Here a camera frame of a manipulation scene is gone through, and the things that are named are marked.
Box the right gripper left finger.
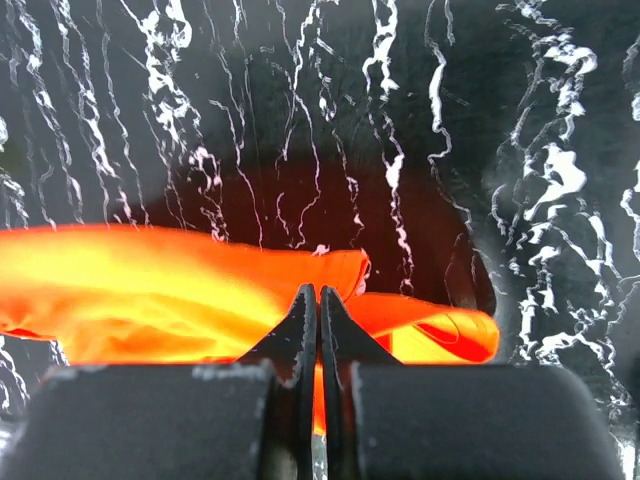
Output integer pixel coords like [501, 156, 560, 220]
[1, 285, 317, 480]

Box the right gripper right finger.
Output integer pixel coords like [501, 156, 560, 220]
[319, 287, 623, 480]

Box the orange t shirt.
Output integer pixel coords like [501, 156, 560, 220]
[0, 223, 501, 436]

